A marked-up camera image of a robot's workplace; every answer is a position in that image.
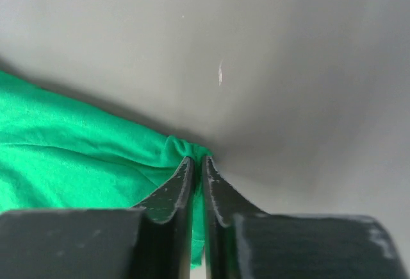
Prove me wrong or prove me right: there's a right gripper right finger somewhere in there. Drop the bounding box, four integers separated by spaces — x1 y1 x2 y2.
202 156 409 279

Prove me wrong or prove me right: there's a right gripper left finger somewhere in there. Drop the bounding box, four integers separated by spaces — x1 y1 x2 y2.
1 157 195 278

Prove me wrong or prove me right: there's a green t-shirt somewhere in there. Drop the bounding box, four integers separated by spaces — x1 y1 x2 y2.
0 69 212 272

